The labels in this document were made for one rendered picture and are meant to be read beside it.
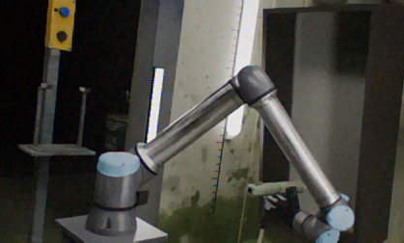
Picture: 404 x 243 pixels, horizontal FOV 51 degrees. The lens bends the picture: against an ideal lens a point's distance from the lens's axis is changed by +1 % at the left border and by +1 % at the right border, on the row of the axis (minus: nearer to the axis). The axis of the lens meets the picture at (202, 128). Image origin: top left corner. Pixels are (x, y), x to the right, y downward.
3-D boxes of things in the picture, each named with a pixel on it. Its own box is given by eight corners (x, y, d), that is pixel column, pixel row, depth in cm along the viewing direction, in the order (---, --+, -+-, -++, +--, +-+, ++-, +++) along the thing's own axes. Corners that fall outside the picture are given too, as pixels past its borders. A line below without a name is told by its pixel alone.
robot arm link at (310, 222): (344, 229, 163) (335, 252, 165) (320, 213, 173) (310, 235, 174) (330, 227, 158) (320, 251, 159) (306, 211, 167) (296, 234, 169)
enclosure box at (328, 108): (293, 204, 271) (302, 9, 241) (388, 238, 228) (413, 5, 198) (257, 222, 247) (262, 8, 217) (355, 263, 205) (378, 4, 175)
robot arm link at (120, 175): (86, 203, 152) (92, 154, 150) (104, 192, 168) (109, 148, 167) (127, 210, 150) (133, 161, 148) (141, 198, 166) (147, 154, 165)
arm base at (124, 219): (101, 240, 146) (104, 211, 145) (75, 222, 159) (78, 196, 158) (147, 231, 159) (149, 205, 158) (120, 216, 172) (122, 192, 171)
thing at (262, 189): (244, 233, 184) (255, 184, 179) (238, 228, 188) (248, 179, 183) (322, 222, 210) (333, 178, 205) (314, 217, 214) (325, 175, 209)
